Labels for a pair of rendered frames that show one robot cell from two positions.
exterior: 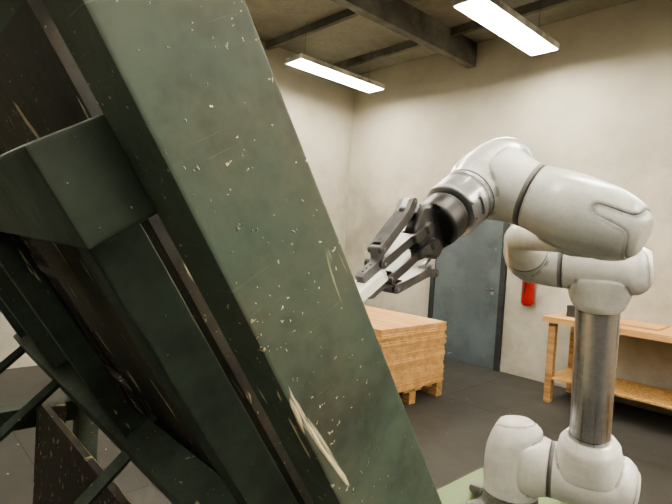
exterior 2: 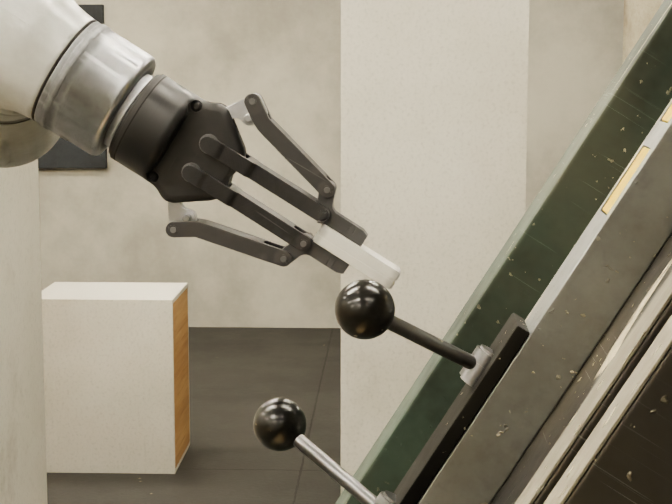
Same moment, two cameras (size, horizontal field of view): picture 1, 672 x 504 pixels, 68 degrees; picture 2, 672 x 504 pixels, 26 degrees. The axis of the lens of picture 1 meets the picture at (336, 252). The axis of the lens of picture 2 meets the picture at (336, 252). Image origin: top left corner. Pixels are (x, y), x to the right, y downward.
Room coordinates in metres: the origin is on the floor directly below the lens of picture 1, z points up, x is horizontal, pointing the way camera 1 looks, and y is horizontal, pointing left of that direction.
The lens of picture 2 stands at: (1.41, 0.74, 1.70)
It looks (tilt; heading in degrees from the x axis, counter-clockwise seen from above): 8 degrees down; 225
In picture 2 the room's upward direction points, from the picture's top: straight up
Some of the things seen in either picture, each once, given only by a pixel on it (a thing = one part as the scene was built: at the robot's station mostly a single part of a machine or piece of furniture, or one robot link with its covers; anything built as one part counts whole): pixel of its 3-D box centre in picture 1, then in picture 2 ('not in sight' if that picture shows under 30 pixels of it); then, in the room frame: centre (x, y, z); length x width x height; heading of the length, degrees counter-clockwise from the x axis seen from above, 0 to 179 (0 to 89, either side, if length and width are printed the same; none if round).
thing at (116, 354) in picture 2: not in sight; (113, 375); (-2.13, -4.20, 0.36); 0.58 x 0.45 x 0.72; 133
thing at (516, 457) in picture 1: (516, 455); not in sight; (1.45, -0.57, 1.00); 0.18 x 0.16 x 0.22; 61
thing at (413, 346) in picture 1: (329, 340); not in sight; (5.72, 0.01, 0.39); 2.46 x 1.04 x 0.78; 43
